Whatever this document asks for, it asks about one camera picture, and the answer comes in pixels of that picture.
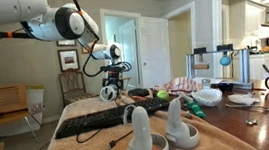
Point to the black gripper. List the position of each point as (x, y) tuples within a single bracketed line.
[(113, 73)]

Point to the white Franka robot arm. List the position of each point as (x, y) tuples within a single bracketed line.
[(0, 10)]

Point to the black pouch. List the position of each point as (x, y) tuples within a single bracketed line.
[(138, 92)]

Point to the black computer keyboard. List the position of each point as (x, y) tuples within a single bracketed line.
[(105, 118)]

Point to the white open door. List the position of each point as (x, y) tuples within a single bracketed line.
[(129, 52)]

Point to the dark wooden dining chair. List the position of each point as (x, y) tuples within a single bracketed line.
[(73, 84)]

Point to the yellow-green tennis ball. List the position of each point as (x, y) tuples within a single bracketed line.
[(162, 94)]

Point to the white panel door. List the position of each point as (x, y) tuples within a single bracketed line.
[(155, 52)]

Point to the large framed picture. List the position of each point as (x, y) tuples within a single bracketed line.
[(69, 60)]

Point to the small framed picture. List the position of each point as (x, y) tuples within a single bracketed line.
[(66, 43)]

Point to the red white striped cloth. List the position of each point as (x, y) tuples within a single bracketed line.
[(182, 85)]

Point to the white plastic brush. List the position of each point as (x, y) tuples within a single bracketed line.
[(184, 96)]

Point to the white paper bag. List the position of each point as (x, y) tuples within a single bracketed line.
[(36, 102)]

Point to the green marker pack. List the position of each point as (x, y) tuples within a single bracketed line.
[(196, 109)]

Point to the wooden dowel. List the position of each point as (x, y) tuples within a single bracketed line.
[(201, 67)]

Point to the small glass jar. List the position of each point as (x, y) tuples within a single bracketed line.
[(206, 84)]

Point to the white scalloped bowl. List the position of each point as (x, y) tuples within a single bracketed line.
[(207, 98)]

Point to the plywood chair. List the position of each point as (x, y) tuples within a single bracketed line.
[(8, 101)]

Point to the small black cup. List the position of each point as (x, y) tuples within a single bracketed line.
[(225, 87)]

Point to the blue hanging ball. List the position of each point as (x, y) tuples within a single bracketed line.
[(225, 60)]

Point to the white crumpled napkin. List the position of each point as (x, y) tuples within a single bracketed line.
[(244, 98)]

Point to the brown wooden table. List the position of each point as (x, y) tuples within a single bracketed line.
[(241, 130)]

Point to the small metal clip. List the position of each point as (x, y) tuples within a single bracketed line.
[(251, 121)]

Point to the white kitchen cabinet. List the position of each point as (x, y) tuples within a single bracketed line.
[(264, 66)]

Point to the black camera on frame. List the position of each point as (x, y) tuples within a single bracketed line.
[(200, 50), (225, 47)]

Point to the aluminium frame stand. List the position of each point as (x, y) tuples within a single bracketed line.
[(244, 66)]

